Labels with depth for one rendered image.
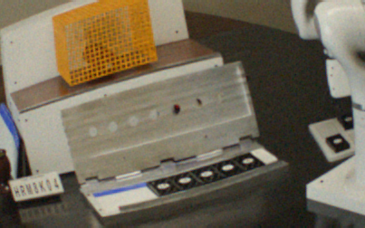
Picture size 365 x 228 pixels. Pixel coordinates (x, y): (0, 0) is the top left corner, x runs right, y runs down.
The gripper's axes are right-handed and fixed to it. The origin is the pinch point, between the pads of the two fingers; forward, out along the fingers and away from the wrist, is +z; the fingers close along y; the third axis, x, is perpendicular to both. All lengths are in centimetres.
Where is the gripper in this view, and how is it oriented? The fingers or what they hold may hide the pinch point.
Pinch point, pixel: (348, 114)
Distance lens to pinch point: 247.9
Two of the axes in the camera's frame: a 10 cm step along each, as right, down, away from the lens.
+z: 1.7, 9.8, 1.0
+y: 9.9, -1.7, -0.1
